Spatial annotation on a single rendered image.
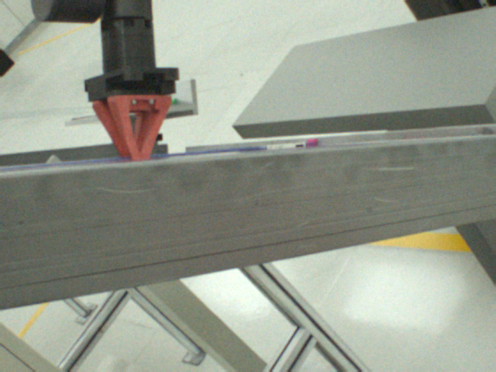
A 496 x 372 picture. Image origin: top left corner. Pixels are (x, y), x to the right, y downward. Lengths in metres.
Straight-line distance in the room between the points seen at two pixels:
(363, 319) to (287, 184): 1.41
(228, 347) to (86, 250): 1.26
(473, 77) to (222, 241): 0.78
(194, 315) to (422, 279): 0.56
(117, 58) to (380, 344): 1.12
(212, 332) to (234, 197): 1.18
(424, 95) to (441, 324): 0.67
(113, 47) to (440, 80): 0.56
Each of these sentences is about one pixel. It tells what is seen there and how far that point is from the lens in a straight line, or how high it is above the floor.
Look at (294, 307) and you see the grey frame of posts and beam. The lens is 1.38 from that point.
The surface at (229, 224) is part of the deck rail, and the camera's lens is 0.41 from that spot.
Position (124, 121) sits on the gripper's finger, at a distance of 0.79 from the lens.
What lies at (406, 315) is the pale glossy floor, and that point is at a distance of 1.76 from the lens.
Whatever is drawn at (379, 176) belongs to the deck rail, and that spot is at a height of 0.91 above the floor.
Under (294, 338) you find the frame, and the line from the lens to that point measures 1.41.
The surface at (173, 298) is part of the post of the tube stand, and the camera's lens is 1.52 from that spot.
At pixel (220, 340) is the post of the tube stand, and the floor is 0.29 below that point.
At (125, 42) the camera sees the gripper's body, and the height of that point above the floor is 1.00.
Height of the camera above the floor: 1.17
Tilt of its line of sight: 26 degrees down
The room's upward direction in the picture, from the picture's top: 41 degrees counter-clockwise
